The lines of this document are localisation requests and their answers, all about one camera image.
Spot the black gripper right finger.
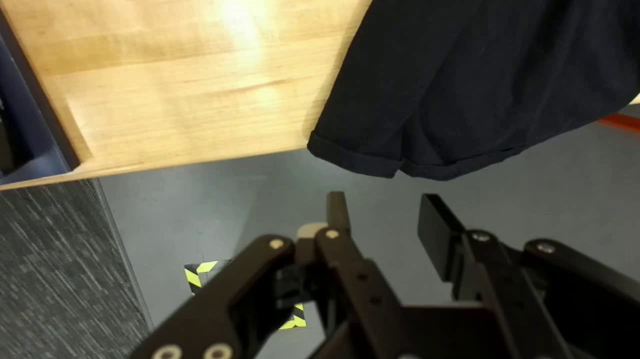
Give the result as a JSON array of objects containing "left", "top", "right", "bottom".
[{"left": 418, "top": 194, "right": 574, "bottom": 359}]

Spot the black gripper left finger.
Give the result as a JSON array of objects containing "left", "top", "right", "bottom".
[{"left": 295, "top": 192, "right": 406, "bottom": 359}]

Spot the black shirt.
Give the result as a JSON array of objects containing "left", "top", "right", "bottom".
[{"left": 307, "top": 0, "right": 640, "bottom": 180}]

